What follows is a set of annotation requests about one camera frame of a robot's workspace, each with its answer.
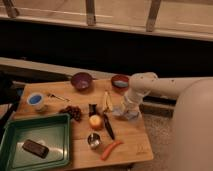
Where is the purple bowl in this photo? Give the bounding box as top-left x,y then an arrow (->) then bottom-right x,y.
71,72 -> 93,91

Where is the dark grape bunch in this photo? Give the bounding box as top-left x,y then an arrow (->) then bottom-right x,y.
60,106 -> 82,122

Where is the red yellow apple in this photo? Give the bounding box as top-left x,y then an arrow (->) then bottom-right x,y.
89,115 -> 102,130

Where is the black handled knife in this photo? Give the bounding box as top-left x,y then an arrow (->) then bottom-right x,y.
103,114 -> 115,140

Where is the small dark object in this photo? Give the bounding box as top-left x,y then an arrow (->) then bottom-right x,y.
89,104 -> 97,117

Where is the small metal cup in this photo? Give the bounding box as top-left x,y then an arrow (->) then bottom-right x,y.
87,133 -> 101,149

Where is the yellow banana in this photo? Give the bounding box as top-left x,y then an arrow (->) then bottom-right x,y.
102,91 -> 113,112

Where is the orange carrot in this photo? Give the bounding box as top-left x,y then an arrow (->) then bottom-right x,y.
100,140 -> 122,160

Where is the green plastic tray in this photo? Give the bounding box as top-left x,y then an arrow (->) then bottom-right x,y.
0,114 -> 70,171

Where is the red bowl blue inside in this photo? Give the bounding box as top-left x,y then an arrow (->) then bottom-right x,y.
111,74 -> 129,88

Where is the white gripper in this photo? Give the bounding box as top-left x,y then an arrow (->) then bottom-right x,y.
121,89 -> 146,112

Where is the light blue towel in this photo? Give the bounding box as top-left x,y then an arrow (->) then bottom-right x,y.
112,106 -> 139,120

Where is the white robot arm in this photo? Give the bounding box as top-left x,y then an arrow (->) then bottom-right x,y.
122,72 -> 213,171

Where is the dark brown sponge block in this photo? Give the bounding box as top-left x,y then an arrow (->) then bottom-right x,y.
22,139 -> 49,158

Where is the metal fork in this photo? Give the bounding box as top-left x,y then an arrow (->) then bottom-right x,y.
47,93 -> 70,102

